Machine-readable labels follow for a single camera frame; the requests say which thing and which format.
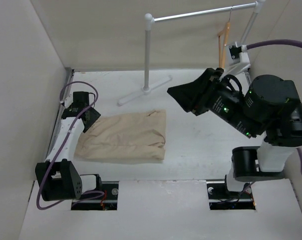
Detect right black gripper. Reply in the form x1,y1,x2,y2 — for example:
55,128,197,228
164,67,256,138

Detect wooden clothes hanger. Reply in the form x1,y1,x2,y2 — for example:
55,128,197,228
217,7,233,68

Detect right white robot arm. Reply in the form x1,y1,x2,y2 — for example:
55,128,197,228
167,39,302,198

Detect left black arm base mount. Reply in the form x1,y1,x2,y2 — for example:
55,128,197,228
71,181,119,211

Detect white and silver clothes rack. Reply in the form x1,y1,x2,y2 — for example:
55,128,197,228
117,0,265,106

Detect beige trousers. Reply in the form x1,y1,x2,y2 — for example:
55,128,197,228
75,109,166,161

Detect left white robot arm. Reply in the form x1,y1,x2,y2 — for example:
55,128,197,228
35,91,103,202

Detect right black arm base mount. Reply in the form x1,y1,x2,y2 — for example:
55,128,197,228
206,180,256,211

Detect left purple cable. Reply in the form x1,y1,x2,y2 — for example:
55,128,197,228
36,81,105,210

